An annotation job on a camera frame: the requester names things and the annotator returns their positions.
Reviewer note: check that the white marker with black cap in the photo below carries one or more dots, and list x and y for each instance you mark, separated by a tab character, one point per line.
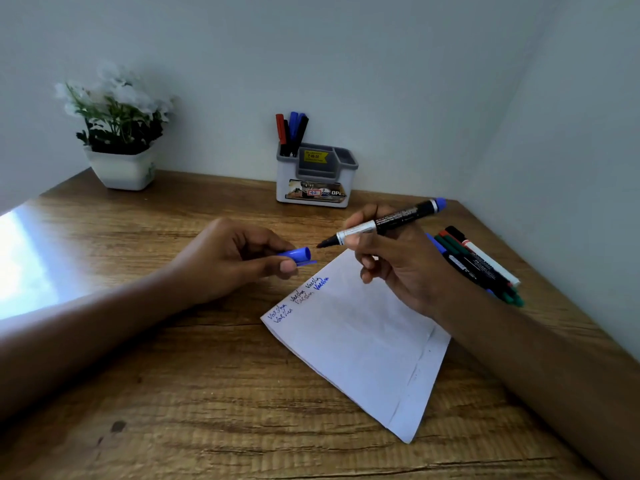
492	262

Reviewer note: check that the blue marker cap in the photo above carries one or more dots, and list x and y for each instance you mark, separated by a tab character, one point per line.
298	255

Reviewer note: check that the thick black marker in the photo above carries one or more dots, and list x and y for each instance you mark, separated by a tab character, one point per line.
301	134

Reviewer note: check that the white plant pot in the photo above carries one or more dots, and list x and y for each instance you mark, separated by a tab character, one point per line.
122	169

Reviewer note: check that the black marker with blue end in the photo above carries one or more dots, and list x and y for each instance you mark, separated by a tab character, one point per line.
400	218

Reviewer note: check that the green capped marker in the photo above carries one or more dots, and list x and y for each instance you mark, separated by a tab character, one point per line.
512	296

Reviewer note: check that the person's right hand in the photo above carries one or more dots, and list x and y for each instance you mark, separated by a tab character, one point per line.
410	269

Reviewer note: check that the person's left forearm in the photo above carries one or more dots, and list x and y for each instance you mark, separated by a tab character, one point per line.
85	339

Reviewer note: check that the white paper sheet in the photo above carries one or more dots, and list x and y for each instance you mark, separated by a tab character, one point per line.
360	339

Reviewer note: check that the white flower plant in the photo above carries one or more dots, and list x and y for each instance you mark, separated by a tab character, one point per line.
117	112

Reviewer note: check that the person's right middle finger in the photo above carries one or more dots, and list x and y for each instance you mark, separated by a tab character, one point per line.
370	261

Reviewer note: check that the person's left thumb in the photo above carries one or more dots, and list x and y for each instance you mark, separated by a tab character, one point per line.
277	269

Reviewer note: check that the person's left hand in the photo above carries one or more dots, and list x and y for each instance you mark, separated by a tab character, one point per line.
220	259

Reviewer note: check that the grey and white pen holder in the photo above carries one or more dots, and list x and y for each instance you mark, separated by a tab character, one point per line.
316	182

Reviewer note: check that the person's right forearm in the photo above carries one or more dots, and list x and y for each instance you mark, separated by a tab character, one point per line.
545	374

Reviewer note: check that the blue capped marker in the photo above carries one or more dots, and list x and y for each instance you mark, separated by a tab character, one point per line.
436	243

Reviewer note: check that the person's right thumb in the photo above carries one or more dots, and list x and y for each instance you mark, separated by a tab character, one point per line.
356	240

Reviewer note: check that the thin black marker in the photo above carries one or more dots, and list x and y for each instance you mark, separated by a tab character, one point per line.
286	137

